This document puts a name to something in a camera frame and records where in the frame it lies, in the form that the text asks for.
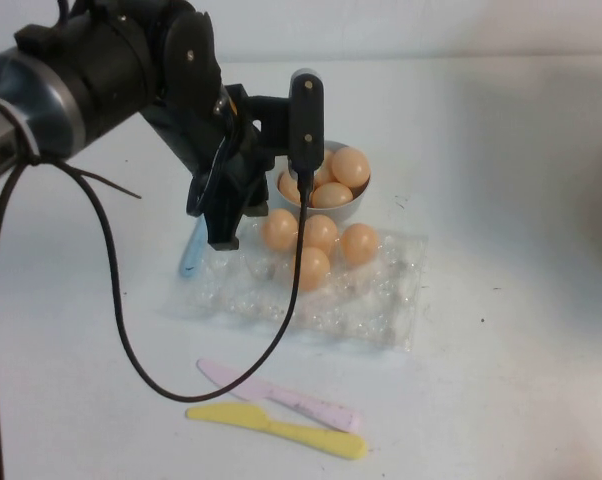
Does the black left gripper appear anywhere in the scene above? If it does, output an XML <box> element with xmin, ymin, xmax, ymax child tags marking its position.
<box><xmin>148</xmin><ymin>84</ymin><xmax>277</xmax><ymax>251</ymax></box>

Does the orange plastic egg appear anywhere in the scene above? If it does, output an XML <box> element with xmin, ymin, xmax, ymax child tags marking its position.
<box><xmin>299</xmin><ymin>215</ymin><xmax>339</xmax><ymax>256</ymax></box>
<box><xmin>330</xmin><ymin>146</ymin><xmax>371</xmax><ymax>188</ymax></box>
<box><xmin>339</xmin><ymin>223</ymin><xmax>380</xmax><ymax>266</ymax></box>
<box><xmin>261</xmin><ymin>208</ymin><xmax>299</xmax><ymax>251</ymax></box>
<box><xmin>290</xmin><ymin>246</ymin><xmax>332</xmax><ymax>292</ymax></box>
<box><xmin>278</xmin><ymin>169</ymin><xmax>305</xmax><ymax>206</ymax></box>
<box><xmin>322</xmin><ymin>149</ymin><xmax>338</xmax><ymax>186</ymax></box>
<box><xmin>310</xmin><ymin>182</ymin><xmax>355</xmax><ymax>210</ymax></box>

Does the clear plastic egg tray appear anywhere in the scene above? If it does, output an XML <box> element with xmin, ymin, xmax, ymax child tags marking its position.
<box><xmin>178</xmin><ymin>212</ymin><xmax>429</xmax><ymax>354</ymax></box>

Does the light blue plastic fork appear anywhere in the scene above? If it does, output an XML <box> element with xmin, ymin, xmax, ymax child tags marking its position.
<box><xmin>179</xmin><ymin>218</ymin><xmax>210</xmax><ymax>280</ymax></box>

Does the grey round bowl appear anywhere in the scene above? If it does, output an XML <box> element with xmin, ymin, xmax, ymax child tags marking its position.
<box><xmin>273</xmin><ymin>139</ymin><xmax>372</xmax><ymax>225</ymax></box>

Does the yellow plastic knife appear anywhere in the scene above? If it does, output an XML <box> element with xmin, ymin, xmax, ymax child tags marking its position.
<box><xmin>185</xmin><ymin>402</ymin><xmax>370</xmax><ymax>460</ymax></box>

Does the pink plastic knife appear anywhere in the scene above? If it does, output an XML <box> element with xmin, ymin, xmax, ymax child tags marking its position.
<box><xmin>196</xmin><ymin>358</ymin><xmax>365</xmax><ymax>434</ymax></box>

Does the white zip tie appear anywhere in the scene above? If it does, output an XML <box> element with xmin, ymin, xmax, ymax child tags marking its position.
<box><xmin>0</xmin><ymin>94</ymin><xmax>43</xmax><ymax>167</ymax></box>

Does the black camera cable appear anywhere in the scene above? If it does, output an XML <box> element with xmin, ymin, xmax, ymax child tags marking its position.
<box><xmin>0</xmin><ymin>159</ymin><xmax>315</xmax><ymax>480</ymax></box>

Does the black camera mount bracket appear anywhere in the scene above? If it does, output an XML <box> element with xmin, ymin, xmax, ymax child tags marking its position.
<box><xmin>243</xmin><ymin>92</ymin><xmax>292</xmax><ymax>161</ymax></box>

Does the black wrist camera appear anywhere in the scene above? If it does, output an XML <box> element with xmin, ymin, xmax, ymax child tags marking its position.
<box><xmin>287</xmin><ymin>68</ymin><xmax>326</xmax><ymax>174</ymax></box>

